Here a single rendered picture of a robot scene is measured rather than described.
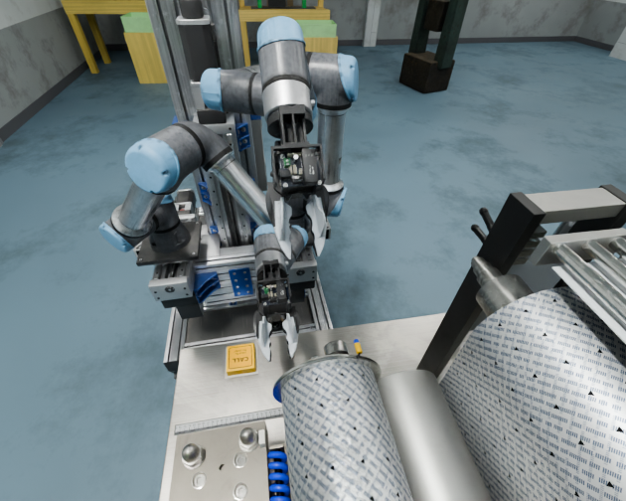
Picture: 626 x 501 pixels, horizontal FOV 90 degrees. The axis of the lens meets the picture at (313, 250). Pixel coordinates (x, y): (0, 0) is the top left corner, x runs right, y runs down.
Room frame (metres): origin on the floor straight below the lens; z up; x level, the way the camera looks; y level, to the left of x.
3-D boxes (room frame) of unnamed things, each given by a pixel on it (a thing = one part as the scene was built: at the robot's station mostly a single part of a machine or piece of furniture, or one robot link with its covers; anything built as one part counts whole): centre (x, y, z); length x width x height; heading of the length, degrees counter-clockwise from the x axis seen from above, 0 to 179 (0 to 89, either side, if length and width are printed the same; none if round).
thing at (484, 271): (0.31, -0.25, 1.34); 0.06 x 0.03 x 0.03; 11
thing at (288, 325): (0.35, 0.04, 1.11); 0.09 x 0.03 x 0.06; 20
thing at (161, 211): (0.92, 0.57, 0.98); 0.13 x 0.12 x 0.14; 158
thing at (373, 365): (0.18, -0.02, 1.25); 0.15 x 0.01 x 0.15; 101
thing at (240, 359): (0.39, 0.18, 0.91); 0.07 x 0.07 x 0.02; 11
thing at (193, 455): (0.14, 0.20, 1.05); 0.04 x 0.04 x 0.04
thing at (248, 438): (0.17, 0.11, 1.05); 0.04 x 0.04 x 0.04
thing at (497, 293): (0.26, -0.27, 1.34); 0.06 x 0.06 x 0.06; 11
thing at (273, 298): (0.44, 0.09, 1.12); 0.12 x 0.08 x 0.09; 11
